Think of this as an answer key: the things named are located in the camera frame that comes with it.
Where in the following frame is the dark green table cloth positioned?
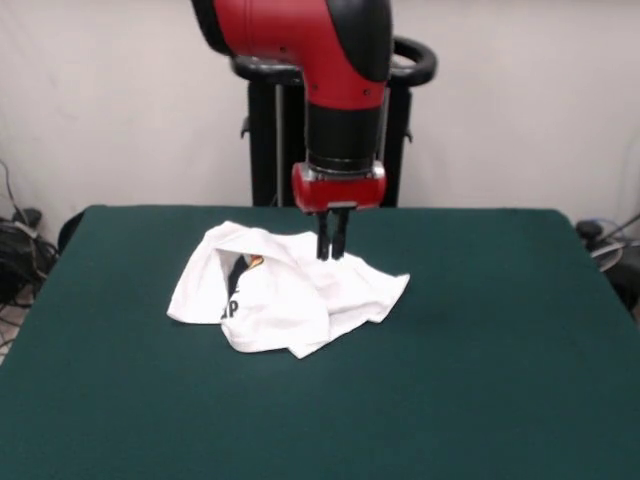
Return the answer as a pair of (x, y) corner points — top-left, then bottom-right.
(0, 203), (640, 480)

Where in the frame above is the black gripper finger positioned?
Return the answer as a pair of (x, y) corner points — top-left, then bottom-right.
(333, 209), (353, 260)
(316, 211), (335, 262)

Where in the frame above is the white printed T-shirt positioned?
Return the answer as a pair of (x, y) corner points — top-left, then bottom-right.
(166, 219), (412, 360)

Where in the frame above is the grey swivel chair base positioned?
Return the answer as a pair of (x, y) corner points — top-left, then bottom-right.
(589, 242), (626, 274)

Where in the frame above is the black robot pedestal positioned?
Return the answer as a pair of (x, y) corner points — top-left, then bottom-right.
(232, 34), (439, 209)

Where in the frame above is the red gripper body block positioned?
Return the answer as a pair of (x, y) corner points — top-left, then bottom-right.
(291, 162), (388, 215)

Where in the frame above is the black cable tangle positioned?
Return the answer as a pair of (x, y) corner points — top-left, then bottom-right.
(0, 159), (59, 306)

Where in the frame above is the black rounded chair part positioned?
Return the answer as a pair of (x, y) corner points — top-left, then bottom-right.
(58, 209), (86, 251)

